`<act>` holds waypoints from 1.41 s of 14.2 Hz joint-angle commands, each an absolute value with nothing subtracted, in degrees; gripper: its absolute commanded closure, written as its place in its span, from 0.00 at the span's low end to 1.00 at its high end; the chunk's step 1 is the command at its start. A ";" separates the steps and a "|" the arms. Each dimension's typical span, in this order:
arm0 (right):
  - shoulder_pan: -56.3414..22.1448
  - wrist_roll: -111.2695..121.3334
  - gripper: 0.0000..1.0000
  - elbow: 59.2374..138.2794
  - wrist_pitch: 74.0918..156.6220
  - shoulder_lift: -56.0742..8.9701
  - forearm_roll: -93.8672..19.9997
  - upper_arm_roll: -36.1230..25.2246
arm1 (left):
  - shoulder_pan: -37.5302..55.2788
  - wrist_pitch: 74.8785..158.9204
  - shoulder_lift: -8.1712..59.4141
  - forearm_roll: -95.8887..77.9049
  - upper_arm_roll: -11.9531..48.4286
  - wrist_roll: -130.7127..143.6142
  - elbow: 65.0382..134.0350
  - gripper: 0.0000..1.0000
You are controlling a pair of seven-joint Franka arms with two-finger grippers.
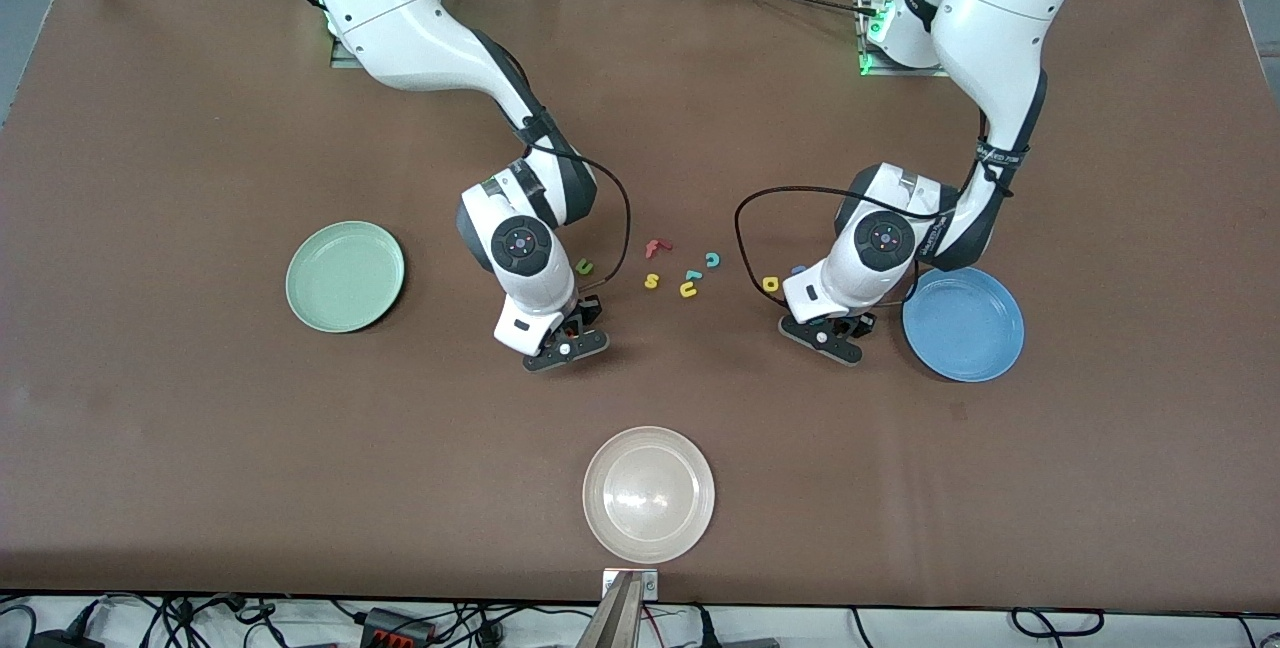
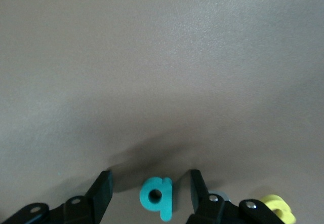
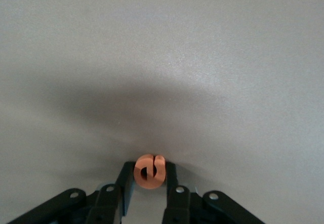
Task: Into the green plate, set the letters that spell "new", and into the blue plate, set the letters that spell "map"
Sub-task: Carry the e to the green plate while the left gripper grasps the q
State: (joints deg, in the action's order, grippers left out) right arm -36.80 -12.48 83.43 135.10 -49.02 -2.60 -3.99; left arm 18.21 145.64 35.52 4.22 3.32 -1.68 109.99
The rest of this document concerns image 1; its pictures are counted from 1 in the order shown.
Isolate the blue round plate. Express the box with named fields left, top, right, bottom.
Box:
left=902, top=267, right=1025, bottom=383

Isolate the white round plate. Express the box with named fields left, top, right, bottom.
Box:
left=582, top=426, right=717, bottom=565

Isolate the green round plate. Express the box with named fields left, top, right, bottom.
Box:
left=285, top=220, right=406, bottom=334

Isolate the red and black power strip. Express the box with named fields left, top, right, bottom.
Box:
left=361, top=606, right=437, bottom=648

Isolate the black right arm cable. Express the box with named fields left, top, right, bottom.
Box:
left=519, top=116, right=634, bottom=292

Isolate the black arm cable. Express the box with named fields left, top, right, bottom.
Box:
left=519, top=116, right=634, bottom=292
left=734, top=185, right=963, bottom=310

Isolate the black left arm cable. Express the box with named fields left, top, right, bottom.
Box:
left=734, top=185, right=963, bottom=310

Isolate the small metal table bracket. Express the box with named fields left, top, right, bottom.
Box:
left=601, top=568, right=660, bottom=600

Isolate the grey camera mount pole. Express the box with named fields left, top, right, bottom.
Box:
left=575, top=573, right=647, bottom=648

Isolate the black looped floor cable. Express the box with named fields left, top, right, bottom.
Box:
left=1009, top=607, right=1107, bottom=640

